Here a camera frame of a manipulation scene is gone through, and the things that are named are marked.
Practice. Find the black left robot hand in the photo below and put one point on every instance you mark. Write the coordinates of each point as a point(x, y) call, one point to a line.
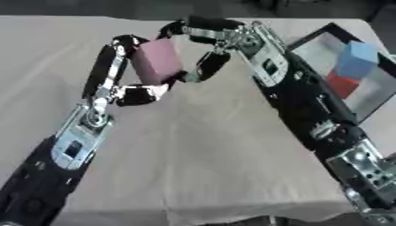
point(101, 70)

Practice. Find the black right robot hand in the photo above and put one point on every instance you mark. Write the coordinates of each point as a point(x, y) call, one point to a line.
point(212, 63)

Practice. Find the pink rectangular block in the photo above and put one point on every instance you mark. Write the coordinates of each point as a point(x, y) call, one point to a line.
point(157, 61)

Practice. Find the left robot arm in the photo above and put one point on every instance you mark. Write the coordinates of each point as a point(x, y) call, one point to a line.
point(51, 159)

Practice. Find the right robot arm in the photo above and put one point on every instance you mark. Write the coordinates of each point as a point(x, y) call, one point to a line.
point(314, 117)

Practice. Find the black box with white inside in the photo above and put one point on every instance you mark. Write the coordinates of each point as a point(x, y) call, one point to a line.
point(356, 76)

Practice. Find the red block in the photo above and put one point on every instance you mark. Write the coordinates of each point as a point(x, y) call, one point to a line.
point(342, 84)

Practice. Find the blue cube block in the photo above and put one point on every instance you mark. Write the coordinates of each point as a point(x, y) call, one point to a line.
point(358, 60)

